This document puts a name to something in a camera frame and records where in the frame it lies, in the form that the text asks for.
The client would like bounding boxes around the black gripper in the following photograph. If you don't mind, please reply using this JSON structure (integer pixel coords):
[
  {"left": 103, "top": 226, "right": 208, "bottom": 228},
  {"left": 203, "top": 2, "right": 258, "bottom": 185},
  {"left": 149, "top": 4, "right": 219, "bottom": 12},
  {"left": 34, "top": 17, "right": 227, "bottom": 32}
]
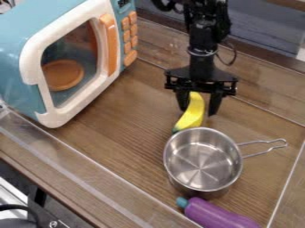
[{"left": 164, "top": 54, "right": 238, "bottom": 116}]

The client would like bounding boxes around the yellow toy banana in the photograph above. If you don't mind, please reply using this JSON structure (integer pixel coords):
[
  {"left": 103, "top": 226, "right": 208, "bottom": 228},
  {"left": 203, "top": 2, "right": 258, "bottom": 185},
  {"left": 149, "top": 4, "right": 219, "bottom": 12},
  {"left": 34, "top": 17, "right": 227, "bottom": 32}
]
[{"left": 171, "top": 92, "right": 204, "bottom": 134}]

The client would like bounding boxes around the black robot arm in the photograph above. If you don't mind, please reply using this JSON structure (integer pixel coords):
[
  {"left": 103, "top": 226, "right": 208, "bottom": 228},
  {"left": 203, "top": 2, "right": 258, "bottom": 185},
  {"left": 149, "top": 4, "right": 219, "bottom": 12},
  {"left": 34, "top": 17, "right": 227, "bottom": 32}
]
[{"left": 151, "top": 0, "right": 238, "bottom": 116}]

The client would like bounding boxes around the blue grey sofa background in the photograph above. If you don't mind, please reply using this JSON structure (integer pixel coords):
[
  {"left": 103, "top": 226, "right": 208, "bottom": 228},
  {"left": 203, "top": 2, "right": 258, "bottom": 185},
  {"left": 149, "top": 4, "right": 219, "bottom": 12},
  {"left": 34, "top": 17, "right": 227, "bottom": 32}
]
[{"left": 135, "top": 0, "right": 305, "bottom": 57}]

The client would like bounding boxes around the orange microwave turntable plate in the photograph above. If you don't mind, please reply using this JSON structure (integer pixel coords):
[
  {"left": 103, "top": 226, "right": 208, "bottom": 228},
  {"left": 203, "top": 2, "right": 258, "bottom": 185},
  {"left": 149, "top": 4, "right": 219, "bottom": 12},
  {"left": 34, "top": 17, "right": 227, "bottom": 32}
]
[{"left": 41, "top": 59, "right": 84, "bottom": 91}]

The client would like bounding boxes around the blue toy microwave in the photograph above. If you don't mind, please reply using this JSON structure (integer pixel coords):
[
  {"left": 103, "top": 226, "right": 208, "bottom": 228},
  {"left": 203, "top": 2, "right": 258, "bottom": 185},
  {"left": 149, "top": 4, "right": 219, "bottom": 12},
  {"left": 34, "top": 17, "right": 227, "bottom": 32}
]
[{"left": 0, "top": 0, "right": 137, "bottom": 128}]

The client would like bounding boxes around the purple toy eggplant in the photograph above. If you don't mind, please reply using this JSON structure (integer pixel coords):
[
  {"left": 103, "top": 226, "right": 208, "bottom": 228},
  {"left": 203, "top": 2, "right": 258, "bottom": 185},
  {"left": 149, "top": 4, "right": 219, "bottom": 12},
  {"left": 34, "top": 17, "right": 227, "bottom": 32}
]
[{"left": 176, "top": 197, "right": 260, "bottom": 228}]

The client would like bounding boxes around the silver pot with wire handle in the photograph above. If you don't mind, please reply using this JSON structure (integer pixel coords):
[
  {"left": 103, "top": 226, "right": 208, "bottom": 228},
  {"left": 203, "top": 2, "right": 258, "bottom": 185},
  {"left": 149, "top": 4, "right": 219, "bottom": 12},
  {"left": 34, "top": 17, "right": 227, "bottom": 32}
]
[{"left": 163, "top": 127, "right": 288, "bottom": 199}]

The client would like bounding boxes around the black cable bottom left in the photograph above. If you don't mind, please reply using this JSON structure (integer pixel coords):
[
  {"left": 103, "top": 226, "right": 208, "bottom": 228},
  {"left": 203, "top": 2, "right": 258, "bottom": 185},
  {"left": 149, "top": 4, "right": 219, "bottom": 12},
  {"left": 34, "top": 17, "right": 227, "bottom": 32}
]
[{"left": 0, "top": 203, "right": 40, "bottom": 228}]

